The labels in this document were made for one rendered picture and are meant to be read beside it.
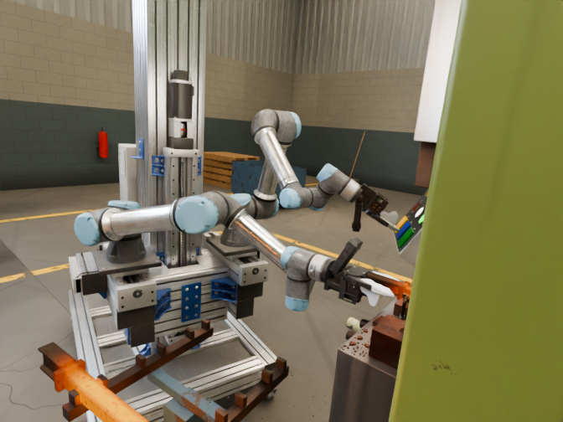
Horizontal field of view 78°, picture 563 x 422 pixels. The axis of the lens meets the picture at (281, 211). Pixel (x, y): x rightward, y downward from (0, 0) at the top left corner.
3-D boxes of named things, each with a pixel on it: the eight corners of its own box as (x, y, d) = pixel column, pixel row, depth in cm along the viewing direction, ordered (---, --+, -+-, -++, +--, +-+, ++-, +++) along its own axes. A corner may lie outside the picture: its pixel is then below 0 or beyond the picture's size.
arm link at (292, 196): (247, 100, 142) (296, 198, 122) (270, 103, 148) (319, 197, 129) (236, 121, 150) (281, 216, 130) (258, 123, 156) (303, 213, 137)
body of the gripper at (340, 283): (369, 296, 98) (333, 283, 105) (374, 268, 96) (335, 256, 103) (357, 306, 92) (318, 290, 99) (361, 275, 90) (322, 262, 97)
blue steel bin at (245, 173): (230, 197, 672) (232, 160, 656) (265, 194, 721) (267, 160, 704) (266, 211, 579) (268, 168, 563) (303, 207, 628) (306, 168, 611)
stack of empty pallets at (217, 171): (196, 181, 828) (197, 151, 811) (225, 178, 893) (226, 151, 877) (231, 190, 748) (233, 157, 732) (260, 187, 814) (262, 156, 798)
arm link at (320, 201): (296, 199, 140) (308, 180, 132) (316, 198, 146) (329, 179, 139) (305, 214, 136) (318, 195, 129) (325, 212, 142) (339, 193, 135)
